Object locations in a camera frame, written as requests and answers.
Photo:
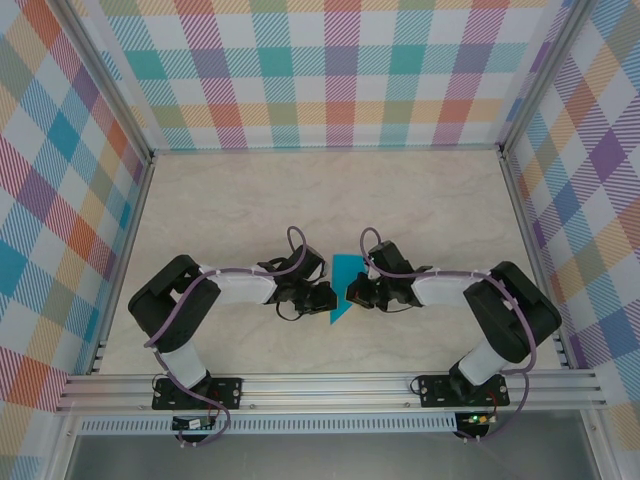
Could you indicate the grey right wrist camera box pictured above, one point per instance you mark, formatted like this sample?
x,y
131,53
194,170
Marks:
x,y
372,271

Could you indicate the blue paper sheet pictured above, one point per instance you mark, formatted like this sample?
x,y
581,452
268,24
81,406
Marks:
x,y
342,267

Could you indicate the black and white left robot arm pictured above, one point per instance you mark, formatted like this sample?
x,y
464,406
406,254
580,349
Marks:
x,y
170,310

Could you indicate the aluminium table edge rail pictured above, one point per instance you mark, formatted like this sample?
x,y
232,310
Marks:
x,y
325,149
127,250
531,250

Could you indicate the small circuit board green light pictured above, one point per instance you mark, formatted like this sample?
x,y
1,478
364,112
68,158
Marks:
x,y
477,419

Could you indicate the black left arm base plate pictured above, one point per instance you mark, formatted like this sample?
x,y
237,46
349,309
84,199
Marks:
x,y
225,392

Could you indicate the grey metal panel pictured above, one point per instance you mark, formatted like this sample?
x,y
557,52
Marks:
x,y
325,460

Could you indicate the small circuit board white label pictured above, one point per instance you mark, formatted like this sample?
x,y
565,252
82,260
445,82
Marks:
x,y
192,424

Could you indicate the long aluminium mounting rail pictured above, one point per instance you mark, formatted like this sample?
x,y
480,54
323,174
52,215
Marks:
x,y
325,392

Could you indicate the aluminium frame post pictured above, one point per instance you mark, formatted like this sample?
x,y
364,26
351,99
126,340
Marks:
x,y
111,80
542,75

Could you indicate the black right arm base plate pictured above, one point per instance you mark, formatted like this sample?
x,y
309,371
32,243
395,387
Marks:
x,y
435,392

